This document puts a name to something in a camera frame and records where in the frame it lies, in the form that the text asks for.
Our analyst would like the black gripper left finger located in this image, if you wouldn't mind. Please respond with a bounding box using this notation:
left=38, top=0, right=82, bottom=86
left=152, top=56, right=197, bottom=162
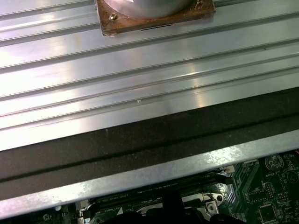
left=113, top=189, right=173, bottom=224

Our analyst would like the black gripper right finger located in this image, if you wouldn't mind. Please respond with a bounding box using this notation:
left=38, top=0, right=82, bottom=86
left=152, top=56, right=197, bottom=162
left=172, top=189, right=238, bottom=224

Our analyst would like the metal socket cover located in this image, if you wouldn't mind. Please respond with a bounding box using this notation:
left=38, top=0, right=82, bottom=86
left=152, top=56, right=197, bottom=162
left=136, top=203, right=164, bottom=217

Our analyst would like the metal locking lever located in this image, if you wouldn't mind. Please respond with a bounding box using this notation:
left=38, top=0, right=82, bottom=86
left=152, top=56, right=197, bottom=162
left=78, top=202, right=96, bottom=214

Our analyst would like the CPU socket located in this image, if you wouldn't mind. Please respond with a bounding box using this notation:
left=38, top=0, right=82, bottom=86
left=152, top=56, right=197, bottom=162
left=137, top=191, right=226, bottom=224

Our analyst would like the black grey PC case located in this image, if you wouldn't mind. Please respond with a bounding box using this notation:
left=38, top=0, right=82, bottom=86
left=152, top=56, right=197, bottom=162
left=0, top=86, right=299, bottom=224

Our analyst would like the silver coin battery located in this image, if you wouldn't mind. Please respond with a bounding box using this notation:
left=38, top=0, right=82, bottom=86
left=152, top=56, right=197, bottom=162
left=263, top=154, right=285, bottom=173

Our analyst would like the green motherboard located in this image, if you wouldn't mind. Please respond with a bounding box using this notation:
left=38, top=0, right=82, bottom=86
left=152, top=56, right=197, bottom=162
left=42, top=149, right=299, bottom=224

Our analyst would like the square brown base plate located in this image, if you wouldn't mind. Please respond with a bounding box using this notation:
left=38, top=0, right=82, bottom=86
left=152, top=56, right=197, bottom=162
left=94, top=0, right=217, bottom=38

